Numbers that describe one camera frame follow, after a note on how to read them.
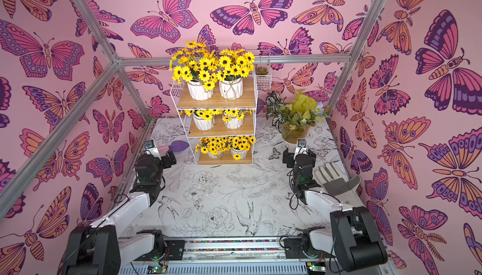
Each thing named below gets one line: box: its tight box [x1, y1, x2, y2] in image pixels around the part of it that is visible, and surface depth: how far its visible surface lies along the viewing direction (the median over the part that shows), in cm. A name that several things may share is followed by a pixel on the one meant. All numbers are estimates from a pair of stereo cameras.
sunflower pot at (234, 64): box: [216, 48, 256, 100], surface depth 63 cm
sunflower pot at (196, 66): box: [168, 40, 220, 102], surface depth 64 cm
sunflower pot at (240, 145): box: [227, 135, 257, 161], surface depth 91 cm
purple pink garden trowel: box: [156, 140, 191, 153], surface depth 108 cm
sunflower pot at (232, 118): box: [221, 109, 246, 130], surface depth 77 cm
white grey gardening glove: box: [314, 161, 365, 208], surface depth 93 cm
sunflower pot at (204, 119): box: [184, 109, 224, 132], surface depth 76 cm
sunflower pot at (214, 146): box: [195, 136, 233, 159], surface depth 91 cm
